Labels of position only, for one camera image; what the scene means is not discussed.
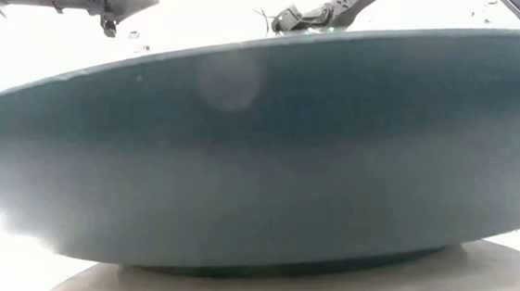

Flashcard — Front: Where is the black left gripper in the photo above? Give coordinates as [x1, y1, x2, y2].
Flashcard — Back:
[0, 0, 163, 47]

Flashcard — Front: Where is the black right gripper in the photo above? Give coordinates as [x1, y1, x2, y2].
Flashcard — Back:
[269, 0, 355, 38]

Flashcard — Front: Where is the blue-teal plate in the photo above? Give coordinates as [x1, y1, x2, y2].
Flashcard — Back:
[0, 18, 520, 291]

